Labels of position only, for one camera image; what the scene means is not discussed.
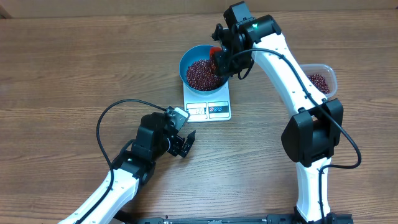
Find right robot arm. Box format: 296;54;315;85
211;12;343;223

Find red scoop blue handle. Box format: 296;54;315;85
210;47;223;73

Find beans in blue bowl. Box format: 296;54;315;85
186;59;223;91

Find red adzuki beans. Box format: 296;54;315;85
308;73;330;95

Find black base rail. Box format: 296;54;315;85
118;211;354;224

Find blue bowl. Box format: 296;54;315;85
179;45;228;88

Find white digital kitchen scale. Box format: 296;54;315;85
183;82;232;123

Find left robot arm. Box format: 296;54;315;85
61;108;195;224

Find clear plastic container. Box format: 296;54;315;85
300;63;338;98

